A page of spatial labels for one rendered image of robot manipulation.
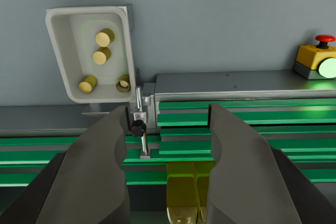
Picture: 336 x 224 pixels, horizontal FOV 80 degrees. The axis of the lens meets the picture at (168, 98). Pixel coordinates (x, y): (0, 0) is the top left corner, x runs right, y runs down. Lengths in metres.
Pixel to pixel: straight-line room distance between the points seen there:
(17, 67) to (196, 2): 0.52
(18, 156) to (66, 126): 0.12
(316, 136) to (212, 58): 0.30
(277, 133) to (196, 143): 0.19
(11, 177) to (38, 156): 0.12
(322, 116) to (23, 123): 0.70
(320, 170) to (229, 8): 0.45
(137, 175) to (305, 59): 0.50
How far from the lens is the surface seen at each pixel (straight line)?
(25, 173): 0.66
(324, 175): 0.63
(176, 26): 0.54
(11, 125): 0.68
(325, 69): 0.59
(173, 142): 0.46
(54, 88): 0.69
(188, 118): 0.40
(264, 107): 0.48
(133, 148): 0.49
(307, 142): 0.54
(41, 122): 0.64
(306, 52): 0.61
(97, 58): 0.52
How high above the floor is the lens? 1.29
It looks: 61 degrees down
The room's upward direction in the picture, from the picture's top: 179 degrees counter-clockwise
